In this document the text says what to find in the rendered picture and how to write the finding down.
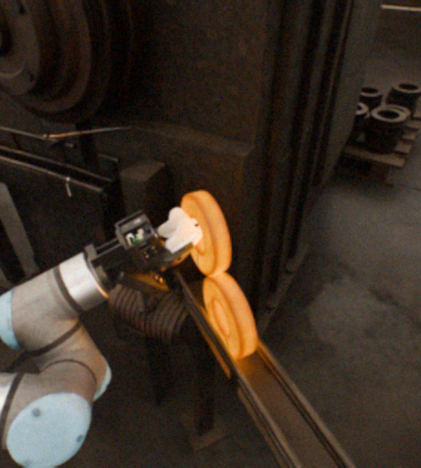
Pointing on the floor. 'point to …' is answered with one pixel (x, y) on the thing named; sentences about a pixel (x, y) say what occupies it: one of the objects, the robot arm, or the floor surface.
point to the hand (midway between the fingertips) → (204, 225)
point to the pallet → (383, 132)
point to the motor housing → (151, 338)
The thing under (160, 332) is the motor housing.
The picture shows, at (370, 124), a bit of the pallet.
